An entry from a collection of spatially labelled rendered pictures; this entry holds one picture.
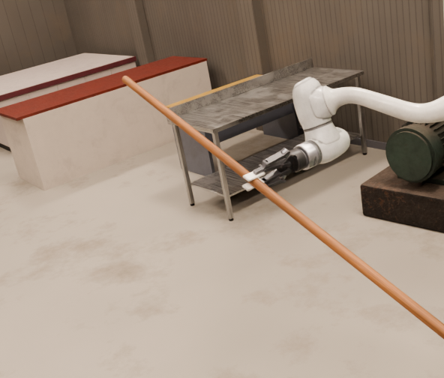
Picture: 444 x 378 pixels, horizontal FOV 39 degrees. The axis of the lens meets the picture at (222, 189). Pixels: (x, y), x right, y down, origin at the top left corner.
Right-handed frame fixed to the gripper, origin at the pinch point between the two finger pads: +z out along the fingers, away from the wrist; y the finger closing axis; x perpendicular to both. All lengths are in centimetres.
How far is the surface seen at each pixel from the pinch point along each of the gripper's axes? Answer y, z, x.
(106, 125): 295, -184, 465
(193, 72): 270, -321, 477
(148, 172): 316, -189, 383
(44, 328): 239, 23, 180
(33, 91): 334, -171, 657
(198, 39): 252, -361, 522
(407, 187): 177, -248, 92
